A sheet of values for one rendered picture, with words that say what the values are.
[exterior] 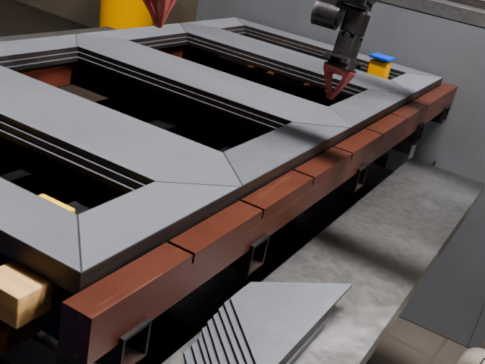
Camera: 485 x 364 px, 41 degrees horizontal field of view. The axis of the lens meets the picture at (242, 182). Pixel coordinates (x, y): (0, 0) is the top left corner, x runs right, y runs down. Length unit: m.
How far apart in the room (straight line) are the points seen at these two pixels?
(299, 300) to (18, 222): 0.41
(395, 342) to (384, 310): 1.19
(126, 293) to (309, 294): 0.35
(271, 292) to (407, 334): 1.40
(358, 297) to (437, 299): 1.26
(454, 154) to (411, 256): 0.93
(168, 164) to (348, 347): 0.37
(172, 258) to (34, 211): 0.17
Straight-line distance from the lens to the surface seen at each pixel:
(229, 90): 1.42
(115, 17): 4.74
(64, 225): 0.78
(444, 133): 2.14
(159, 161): 0.99
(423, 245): 1.32
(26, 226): 0.78
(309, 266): 1.13
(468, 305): 2.31
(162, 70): 1.48
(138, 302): 0.73
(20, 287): 0.73
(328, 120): 1.35
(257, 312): 0.91
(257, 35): 2.18
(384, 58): 1.92
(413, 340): 2.30
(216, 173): 0.98
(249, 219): 0.90
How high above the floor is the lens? 1.22
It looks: 23 degrees down
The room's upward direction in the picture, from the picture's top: 11 degrees clockwise
